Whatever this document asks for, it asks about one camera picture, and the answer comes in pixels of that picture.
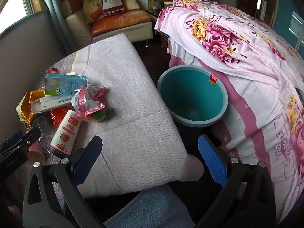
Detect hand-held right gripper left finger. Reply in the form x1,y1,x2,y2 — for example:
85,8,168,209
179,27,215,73
22,135,105,228

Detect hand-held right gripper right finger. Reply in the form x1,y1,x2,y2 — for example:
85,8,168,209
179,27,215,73
195,134,277,228

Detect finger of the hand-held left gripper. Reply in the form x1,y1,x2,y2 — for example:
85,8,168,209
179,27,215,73
23,125,43,148
3,131,23,149

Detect clear plastic bottle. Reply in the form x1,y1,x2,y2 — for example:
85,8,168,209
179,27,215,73
31,115,57,148

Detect pink paper cup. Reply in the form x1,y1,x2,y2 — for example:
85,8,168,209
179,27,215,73
27,140,47,165

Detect gold foil wrapper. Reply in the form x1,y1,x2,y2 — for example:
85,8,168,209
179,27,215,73
16,89,45,125

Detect red packet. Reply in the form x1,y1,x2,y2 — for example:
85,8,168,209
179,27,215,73
49,106,76,130

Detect white bottle strawberry label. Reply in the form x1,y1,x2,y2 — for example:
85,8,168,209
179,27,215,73
46,110,83,158

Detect white toothpaste box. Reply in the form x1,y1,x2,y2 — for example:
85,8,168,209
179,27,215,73
31,95,79,113

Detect blue milk carton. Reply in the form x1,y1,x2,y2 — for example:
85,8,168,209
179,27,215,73
44,73,88,97

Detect pink snack packet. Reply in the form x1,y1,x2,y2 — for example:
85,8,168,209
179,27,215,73
71,85,107,119

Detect teal plastic bin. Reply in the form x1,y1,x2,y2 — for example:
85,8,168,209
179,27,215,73
157,65,229,127

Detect pink striped quilt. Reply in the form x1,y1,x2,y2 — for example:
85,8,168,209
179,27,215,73
170,40,304,219

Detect person's blue trouser leg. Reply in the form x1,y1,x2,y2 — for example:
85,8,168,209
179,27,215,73
103,184,197,228

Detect grey padded headboard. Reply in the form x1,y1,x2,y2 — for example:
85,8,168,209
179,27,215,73
0,9,67,136

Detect beige sofa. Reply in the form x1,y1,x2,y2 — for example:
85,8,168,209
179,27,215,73
59,0,154,50

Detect pink dotted floral sheet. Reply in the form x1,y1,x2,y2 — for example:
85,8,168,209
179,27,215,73
154,0,304,110

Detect teal curtain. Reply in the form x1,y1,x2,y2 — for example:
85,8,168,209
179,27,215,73
36,0,72,55

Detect window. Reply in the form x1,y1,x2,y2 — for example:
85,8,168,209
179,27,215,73
0,0,48,36

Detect yellow pillow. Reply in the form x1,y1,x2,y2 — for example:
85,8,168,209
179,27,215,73
83,0,105,24

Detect orange seat cushion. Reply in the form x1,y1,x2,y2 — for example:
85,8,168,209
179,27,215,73
91,11,152,36

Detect beige pillow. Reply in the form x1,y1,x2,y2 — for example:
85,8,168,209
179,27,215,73
120,0,140,11

